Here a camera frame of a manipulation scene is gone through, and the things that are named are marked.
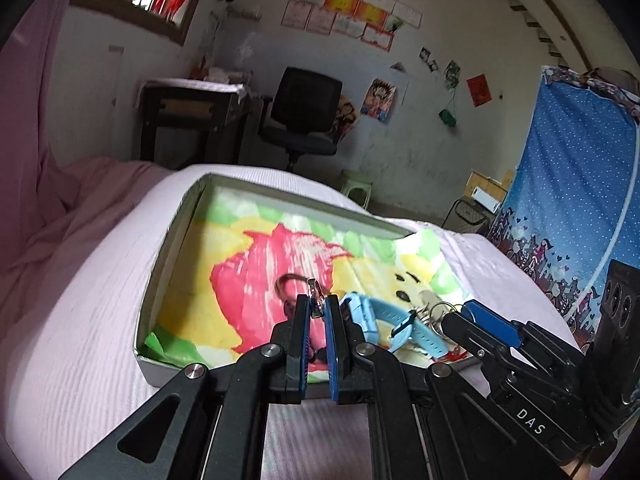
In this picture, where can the cartoon monkey wall poster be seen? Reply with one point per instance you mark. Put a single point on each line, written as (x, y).
(346, 116)

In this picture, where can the dark wooden desk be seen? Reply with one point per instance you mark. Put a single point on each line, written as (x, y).
(190, 110)

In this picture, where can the pink curtain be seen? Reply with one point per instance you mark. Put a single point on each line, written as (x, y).
(35, 85)

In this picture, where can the row of wall certificates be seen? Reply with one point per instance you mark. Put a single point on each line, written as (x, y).
(350, 7)

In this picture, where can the green hanging tag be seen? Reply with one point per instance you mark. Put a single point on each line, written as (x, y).
(448, 117)

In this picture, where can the blue printed curtain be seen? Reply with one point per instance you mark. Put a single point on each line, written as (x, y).
(565, 170)

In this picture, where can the red paper sheet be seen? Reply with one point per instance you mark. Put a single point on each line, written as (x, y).
(479, 90)

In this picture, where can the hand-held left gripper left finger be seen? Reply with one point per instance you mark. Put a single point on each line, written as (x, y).
(300, 340)

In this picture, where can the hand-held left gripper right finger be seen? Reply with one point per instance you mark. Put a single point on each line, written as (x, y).
(332, 345)

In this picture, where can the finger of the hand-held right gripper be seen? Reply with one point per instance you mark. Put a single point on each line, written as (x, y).
(487, 317)
(465, 335)

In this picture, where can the black office chair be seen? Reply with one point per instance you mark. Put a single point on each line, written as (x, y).
(300, 105)

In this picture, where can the green plastic stool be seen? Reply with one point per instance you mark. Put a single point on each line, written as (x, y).
(356, 187)

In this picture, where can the colourful cartoon cloth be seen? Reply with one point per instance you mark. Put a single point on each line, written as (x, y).
(240, 240)

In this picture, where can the cartoon boy wall poster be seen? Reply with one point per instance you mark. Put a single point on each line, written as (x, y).
(378, 101)

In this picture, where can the brown cardboard box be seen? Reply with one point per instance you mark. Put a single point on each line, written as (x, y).
(487, 190)

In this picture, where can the silver metal clasp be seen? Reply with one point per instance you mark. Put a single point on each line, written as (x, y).
(316, 295)

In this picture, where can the small wall photo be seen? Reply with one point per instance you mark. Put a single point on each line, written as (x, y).
(452, 74)
(428, 59)

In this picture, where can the blue smart watch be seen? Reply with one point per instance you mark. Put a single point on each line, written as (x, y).
(385, 312)

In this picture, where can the white cardboard box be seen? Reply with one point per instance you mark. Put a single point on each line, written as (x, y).
(150, 355)

